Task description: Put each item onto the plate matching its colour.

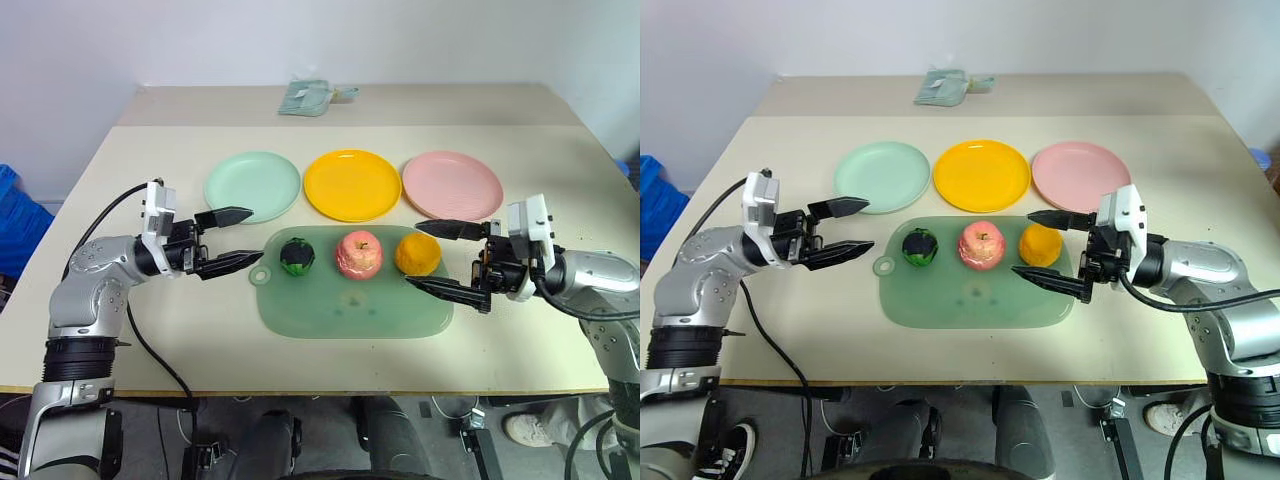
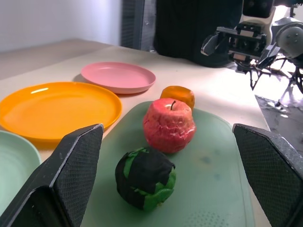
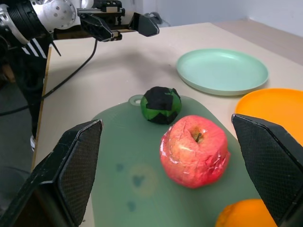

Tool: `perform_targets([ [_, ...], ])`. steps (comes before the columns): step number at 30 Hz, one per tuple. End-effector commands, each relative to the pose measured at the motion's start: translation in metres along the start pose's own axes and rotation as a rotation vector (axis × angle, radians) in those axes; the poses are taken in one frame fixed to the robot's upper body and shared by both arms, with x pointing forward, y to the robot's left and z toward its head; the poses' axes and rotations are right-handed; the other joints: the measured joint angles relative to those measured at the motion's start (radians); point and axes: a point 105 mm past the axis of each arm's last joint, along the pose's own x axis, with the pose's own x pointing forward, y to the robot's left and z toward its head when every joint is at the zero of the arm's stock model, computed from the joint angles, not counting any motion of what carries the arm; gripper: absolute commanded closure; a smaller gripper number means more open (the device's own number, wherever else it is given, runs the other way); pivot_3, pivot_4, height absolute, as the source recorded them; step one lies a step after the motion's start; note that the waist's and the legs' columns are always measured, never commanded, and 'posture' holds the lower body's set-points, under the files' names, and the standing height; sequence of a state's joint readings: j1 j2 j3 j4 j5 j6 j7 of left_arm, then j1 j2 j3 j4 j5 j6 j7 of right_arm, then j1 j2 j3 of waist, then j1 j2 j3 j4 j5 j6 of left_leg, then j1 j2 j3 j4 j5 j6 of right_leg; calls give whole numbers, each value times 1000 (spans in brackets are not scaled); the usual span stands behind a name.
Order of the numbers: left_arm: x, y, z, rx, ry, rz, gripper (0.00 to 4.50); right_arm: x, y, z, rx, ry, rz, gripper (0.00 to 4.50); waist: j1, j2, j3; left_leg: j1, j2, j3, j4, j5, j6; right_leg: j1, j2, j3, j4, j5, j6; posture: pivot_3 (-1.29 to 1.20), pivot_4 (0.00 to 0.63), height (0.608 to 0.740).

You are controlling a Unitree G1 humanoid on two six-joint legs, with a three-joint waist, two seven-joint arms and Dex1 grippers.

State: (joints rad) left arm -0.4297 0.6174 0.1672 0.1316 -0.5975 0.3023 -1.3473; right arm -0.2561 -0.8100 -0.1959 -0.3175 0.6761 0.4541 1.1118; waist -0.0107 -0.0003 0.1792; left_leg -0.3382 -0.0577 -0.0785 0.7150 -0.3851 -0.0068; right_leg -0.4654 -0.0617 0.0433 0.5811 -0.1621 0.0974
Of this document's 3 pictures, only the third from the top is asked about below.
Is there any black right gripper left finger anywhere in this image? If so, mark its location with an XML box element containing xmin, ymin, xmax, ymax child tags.
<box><xmin>0</xmin><ymin>119</ymin><xmax>103</xmax><ymax>227</ymax></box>

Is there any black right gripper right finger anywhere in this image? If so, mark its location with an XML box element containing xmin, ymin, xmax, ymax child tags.
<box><xmin>231</xmin><ymin>113</ymin><xmax>303</xmax><ymax>227</ymax></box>

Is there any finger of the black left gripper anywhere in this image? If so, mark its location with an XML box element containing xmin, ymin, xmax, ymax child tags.
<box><xmin>128</xmin><ymin>12</ymin><xmax>160</xmax><ymax>37</ymax></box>
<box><xmin>79</xmin><ymin>13</ymin><xmax>114</xmax><ymax>43</ymax></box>

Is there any orange plate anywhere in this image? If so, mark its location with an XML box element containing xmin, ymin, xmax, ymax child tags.
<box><xmin>234</xmin><ymin>88</ymin><xmax>303</xmax><ymax>142</ymax></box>

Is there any orange fruit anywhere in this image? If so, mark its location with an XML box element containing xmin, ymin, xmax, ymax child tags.
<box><xmin>214</xmin><ymin>199</ymin><xmax>278</xmax><ymax>227</ymax></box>

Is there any green and black ball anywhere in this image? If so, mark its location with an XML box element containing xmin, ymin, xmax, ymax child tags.
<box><xmin>140</xmin><ymin>86</ymin><xmax>182</xmax><ymax>125</ymax></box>

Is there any light green plate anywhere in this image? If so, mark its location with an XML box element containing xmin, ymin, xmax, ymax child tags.
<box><xmin>175</xmin><ymin>48</ymin><xmax>269</xmax><ymax>96</ymax></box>

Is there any green cutting board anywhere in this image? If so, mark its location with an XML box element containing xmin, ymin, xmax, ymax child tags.
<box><xmin>91</xmin><ymin>94</ymin><xmax>262</xmax><ymax>227</ymax></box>

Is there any person in black striped trousers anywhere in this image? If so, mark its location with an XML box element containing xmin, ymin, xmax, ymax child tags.
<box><xmin>9</xmin><ymin>37</ymin><xmax>52</xmax><ymax>152</ymax></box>

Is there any red apple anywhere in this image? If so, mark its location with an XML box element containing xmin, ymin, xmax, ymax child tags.
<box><xmin>160</xmin><ymin>115</ymin><xmax>231</xmax><ymax>189</ymax></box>

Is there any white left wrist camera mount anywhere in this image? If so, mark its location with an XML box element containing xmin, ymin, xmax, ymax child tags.
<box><xmin>33</xmin><ymin>0</ymin><xmax>94</xmax><ymax>31</ymax></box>

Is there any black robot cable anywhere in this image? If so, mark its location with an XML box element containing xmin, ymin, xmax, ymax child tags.
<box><xmin>0</xmin><ymin>39</ymin><xmax>99</xmax><ymax>117</ymax></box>

